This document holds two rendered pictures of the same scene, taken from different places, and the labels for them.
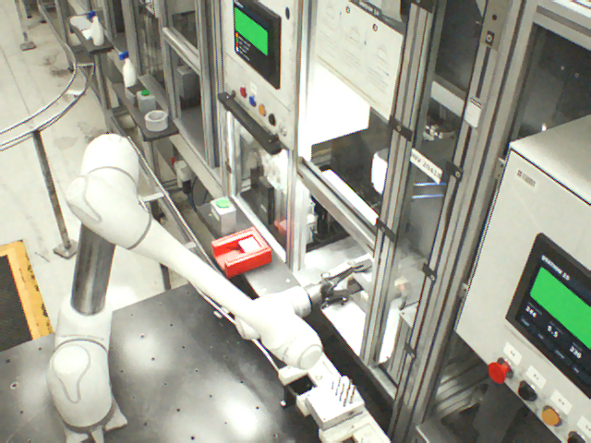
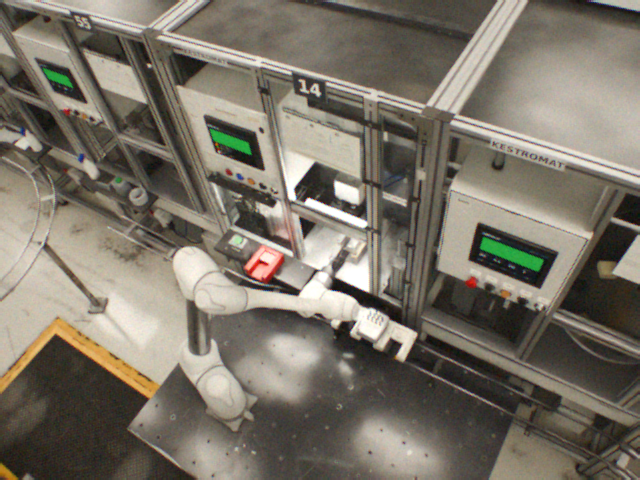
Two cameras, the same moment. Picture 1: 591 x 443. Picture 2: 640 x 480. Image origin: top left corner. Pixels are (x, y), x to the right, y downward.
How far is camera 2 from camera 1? 0.78 m
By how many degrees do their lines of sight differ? 18
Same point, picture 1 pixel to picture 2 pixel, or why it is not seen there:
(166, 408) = (273, 376)
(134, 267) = (154, 293)
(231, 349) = (284, 321)
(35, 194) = (40, 278)
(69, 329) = (199, 367)
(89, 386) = (235, 392)
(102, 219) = (226, 306)
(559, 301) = (497, 248)
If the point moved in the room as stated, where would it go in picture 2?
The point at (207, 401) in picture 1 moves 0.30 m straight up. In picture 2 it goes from (292, 360) to (283, 332)
